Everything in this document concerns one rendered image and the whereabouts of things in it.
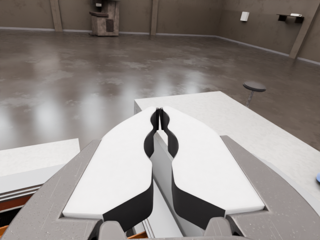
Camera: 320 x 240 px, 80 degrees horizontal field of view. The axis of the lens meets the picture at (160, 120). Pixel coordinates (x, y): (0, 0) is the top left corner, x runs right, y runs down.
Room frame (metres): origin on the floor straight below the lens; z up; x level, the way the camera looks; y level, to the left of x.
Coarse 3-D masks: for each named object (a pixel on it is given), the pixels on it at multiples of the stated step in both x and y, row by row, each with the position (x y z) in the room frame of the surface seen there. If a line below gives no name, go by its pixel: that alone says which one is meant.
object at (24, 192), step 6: (36, 186) 0.49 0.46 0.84; (6, 192) 0.45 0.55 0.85; (12, 192) 0.46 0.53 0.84; (18, 192) 0.46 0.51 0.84; (24, 192) 0.47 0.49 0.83; (30, 192) 0.47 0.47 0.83; (0, 198) 0.43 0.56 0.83; (6, 198) 0.44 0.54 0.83; (12, 198) 0.44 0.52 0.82; (18, 198) 0.45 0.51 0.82; (144, 222) 0.41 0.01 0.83; (144, 228) 0.39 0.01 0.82; (150, 228) 0.38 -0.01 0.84; (150, 234) 0.36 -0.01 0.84
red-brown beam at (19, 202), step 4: (28, 196) 0.48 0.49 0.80; (12, 200) 0.45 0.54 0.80; (16, 200) 0.46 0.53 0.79; (20, 200) 0.46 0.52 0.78; (24, 200) 0.47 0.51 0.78; (0, 204) 0.43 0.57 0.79; (4, 204) 0.44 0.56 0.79; (8, 204) 0.44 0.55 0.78; (12, 204) 0.45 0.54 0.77; (16, 204) 0.46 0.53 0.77; (20, 204) 0.46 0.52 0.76; (0, 208) 0.43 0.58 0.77; (4, 208) 0.44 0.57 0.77; (8, 208) 0.44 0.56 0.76
